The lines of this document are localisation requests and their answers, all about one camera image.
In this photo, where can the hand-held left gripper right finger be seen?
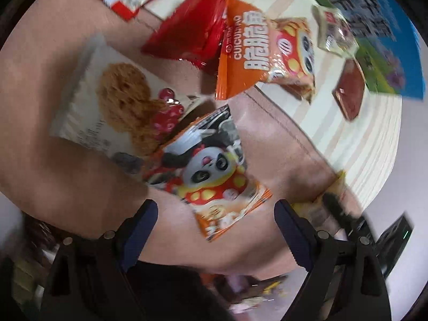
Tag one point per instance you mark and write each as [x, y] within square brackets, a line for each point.
[294, 234]

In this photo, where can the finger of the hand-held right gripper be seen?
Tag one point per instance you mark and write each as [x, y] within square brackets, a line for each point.
[334, 207]

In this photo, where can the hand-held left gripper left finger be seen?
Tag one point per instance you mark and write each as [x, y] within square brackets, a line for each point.
[140, 234]

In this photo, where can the orange panda snack packet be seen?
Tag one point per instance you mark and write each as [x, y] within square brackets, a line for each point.
[247, 57]
[207, 177]

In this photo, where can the small brown snack packet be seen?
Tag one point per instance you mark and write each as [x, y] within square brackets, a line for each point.
[351, 90]

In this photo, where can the beige meat floss snack packet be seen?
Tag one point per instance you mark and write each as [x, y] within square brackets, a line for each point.
[123, 107]

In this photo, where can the cardboard box with blue print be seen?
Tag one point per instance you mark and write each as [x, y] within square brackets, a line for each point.
[378, 63]

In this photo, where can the small white snack packet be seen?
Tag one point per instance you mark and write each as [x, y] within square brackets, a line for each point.
[334, 30]

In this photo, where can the red foil snack packet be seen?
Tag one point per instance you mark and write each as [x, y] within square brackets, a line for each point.
[190, 30]

